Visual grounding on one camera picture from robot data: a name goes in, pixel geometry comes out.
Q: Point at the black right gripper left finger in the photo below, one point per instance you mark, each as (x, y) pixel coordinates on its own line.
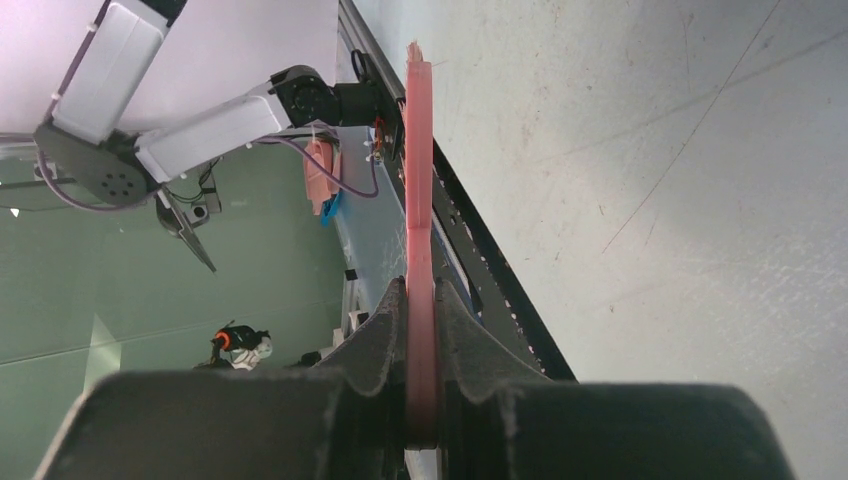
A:
(340, 419)

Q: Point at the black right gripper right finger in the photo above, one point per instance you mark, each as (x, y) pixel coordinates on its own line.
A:
(502, 419)

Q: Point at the pink hand brush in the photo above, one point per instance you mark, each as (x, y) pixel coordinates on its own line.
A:
(422, 371)

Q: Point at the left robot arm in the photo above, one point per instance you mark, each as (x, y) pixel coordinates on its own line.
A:
(158, 88)

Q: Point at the orange black device on floor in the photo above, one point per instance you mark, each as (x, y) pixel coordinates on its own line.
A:
(237, 347)

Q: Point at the pink object under table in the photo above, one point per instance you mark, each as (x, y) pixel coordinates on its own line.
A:
(319, 189)

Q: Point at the black floor stand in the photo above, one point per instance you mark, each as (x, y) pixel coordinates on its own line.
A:
(175, 221)

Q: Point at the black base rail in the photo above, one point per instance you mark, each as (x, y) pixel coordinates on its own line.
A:
(465, 252)

